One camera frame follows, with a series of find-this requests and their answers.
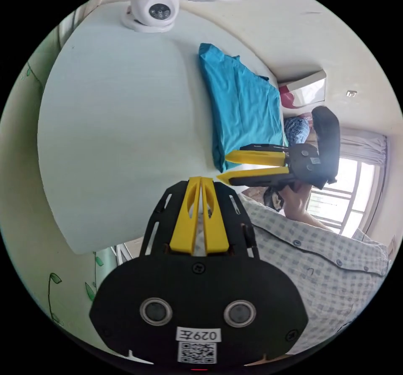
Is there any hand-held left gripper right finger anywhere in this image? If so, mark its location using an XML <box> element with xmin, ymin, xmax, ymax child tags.
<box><xmin>201</xmin><ymin>176</ymin><xmax>230</xmax><ymax>254</ymax></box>

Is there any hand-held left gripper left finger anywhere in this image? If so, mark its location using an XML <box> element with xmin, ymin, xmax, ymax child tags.
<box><xmin>169</xmin><ymin>176</ymin><xmax>202</xmax><ymax>253</ymax></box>

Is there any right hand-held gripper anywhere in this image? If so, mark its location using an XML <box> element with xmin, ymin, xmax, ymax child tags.
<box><xmin>216</xmin><ymin>143</ymin><xmax>335</xmax><ymax>191</ymax></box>

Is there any person's right forearm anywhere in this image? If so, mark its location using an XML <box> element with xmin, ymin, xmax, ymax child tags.
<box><xmin>285</xmin><ymin>206</ymin><xmax>334</xmax><ymax>233</ymax></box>

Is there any blue short sleeve shirt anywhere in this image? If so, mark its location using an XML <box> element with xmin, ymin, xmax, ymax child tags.
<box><xmin>198</xmin><ymin>42</ymin><xmax>289</xmax><ymax>173</ymax></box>

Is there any person's right hand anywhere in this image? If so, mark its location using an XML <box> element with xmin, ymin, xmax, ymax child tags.
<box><xmin>264</xmin><ymin>183</ymin><xmax>311</xmax><ymax>218</ymax></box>

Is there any pile of clothes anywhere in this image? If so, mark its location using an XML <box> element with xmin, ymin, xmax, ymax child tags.
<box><xmin>283</xmin><ymin>114</ymin><xmax>316</xmax><ymax>146</ymax></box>

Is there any white and red carton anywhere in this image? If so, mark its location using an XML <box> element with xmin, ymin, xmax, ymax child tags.
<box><xmin>278</xmin><ymin>69</ymin><xmax>327</xmax><ymax>109</ymax></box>

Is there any window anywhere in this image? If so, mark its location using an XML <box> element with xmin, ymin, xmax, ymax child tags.
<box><xmin>307</xmin><ymin>157</ymin><xmax>380</xmax><ymax>236</ymax></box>

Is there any pale curtain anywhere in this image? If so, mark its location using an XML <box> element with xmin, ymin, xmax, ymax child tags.
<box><xmin>339</xmin><ymin>128</ymin><xmax>388</xmax><ymax>165</ymax></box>

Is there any person's body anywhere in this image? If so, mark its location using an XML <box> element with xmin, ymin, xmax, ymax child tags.
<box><xmin>238</xmin><ymin>192</ymin><xmax>393</xmax><ymax>357</ymax></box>

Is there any bed with pale mat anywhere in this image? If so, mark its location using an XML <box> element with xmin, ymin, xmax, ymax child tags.
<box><xmin>37</xmin><ymin>3</ymin><xmax>285</xmax><ymax>255</ymax></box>

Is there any white fan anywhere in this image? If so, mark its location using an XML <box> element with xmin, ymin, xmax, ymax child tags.
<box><xmin>120</xmin><ymin>0</ymin><xmax>256</xmax><ymax>33</ymax></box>

